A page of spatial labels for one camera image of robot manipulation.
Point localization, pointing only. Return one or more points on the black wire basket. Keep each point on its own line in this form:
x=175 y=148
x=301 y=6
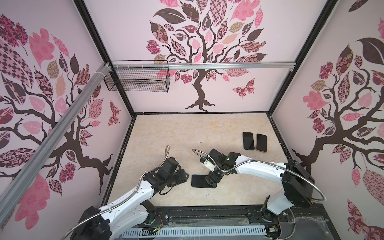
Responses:
x=139 y=76

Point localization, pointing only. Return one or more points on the right flexible metal conduit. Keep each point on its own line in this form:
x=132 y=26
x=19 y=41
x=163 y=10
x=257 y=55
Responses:
x=250 y=161

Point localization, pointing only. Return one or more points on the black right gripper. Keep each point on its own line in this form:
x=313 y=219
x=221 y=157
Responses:
x=215 y=179

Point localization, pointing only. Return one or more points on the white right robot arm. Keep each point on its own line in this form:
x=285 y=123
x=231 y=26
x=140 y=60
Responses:
x=297 y=184

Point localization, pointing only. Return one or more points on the silver aluminium side bar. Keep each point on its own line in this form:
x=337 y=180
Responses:
x=22 y=181

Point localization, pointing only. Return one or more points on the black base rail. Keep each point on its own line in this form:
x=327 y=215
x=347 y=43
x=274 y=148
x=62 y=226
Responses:
x=294 y=224

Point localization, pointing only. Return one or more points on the silver aluminium crossbar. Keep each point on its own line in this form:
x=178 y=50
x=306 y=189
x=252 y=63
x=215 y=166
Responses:
x=206 y=66

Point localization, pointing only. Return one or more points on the black corner frame post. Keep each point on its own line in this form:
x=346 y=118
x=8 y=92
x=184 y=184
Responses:
x=91 y=27

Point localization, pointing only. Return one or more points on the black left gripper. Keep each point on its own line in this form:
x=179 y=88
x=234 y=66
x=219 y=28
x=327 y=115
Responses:
x=181 y=174

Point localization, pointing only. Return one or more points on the left flexible metal conduit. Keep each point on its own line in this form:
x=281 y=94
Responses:
x=135 y=192

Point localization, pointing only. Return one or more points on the white slotted cable duct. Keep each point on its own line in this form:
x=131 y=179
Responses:
x=189 y=232

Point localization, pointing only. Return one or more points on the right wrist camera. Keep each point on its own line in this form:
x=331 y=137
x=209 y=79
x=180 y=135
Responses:
x=206 y=163

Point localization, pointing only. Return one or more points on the black right corner post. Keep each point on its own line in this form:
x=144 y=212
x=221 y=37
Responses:
x=320 y=23

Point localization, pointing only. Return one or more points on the flexible metal conduit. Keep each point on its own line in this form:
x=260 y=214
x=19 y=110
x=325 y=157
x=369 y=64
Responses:
x=135 y=192
x=250 y=161

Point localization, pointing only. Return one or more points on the pink phone case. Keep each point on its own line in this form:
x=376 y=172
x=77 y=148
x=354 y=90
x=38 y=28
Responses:
x=261 y=143

